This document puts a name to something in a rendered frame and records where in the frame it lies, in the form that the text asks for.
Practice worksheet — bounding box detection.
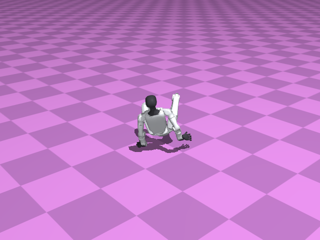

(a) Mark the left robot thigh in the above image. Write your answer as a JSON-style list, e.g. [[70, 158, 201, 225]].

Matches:
[[141, 102, 157, 136]]

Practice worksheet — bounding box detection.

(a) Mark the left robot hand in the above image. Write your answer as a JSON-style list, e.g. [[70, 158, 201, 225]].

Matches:
[[136, 140, 146, 148]]

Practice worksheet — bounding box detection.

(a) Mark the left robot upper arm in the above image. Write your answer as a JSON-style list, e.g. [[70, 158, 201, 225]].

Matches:
[[137, 113, 146, 137]]

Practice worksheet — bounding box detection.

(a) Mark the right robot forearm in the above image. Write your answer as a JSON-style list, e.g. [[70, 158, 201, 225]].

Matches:
[[175, 125, 183, 140]]

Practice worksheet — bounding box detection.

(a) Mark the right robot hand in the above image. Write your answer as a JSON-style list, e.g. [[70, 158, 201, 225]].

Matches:
[[179, 132, 192, 141]]

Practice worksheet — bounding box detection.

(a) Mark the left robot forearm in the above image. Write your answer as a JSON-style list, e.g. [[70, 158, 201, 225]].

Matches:
[[138, 136, 147, 146]]

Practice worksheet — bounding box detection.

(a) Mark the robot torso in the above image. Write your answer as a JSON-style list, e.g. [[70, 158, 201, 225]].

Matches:
[[144, 107, 170, 137]]

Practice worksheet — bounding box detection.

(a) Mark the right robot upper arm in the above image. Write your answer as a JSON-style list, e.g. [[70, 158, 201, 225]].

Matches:
[[163, 108, 180, 132]]

